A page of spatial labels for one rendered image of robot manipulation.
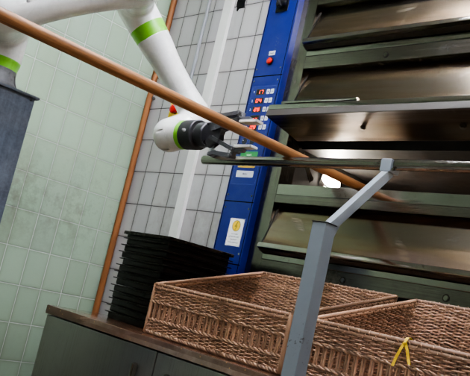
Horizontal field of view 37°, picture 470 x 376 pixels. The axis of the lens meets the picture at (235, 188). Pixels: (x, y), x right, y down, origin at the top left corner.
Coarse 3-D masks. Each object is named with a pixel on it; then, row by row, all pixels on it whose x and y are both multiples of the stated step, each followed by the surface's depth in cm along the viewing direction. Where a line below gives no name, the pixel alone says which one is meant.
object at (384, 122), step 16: (272, 112) 246; (288, 112) 241; (304, 112) 236; (320, 112) 231; (336, 112) 226; (352, 112) 222; (368, 112) 218; (384, 112) 214; (400, 112) 210; (416, 112) 207; (432, 112) 203; (448, 112) 200; (464, 112) 197; (288, 128) 252; (304, 128) 247; (320, 128) 243; (336, 128) 238; (352, 128) 233; (368, 128) 229; (384, 128) 225; (400, 128) 221; (416, 128) 217; (432, 128) 213; (448, 128) 210
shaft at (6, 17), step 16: (0, 16) 141; (16, 16) 143; (32, 32) 146; (48, 32) 148; (64, 48) 152; (80, 48) 154; (96, 64) 158; (112, 64) 160; (128, 80) 164; (144, 80) 167; (160, 96) 172; (176, 96) 174; (192, 112) 180; (208, 112) 182; (240, 128) 191; (272, 144) 201; (336, 176) 224
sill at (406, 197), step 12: (288, 192) 251; (300, 192) 247; (312, 192) 243; (324, 192) 240; (336, 192) 236; (348, 192) 233; (384, 192) 223; (396, 192) 220; (408, 192) 217; (420, 192) 214; (432, 192) 211; (432, 204) 210; (444, 204) 208; (456, 204) 205; (468, 204) 202
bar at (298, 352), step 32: (224, 160) 223; (256, 160) 213; (288, 160) 204; (320, 160) 196; (352, 160) 188; (384, 160) 180; (416, 160) 175; (448, 160) 169; (320, 224) 161; (320, 256) 159; (320, 288) 159; (288, 352) 157
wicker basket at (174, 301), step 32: (160, 288) 208; (192, 288) 221; (224, 288) 231; (256, 288) 242; (288, 288) 233; (352, 288) 217; (160, 320) 205; (192, 320) 196; (224, 320) 187; (256, 320) 180; (288, 320) 173; (224, 352) 185; (256, 352) 177
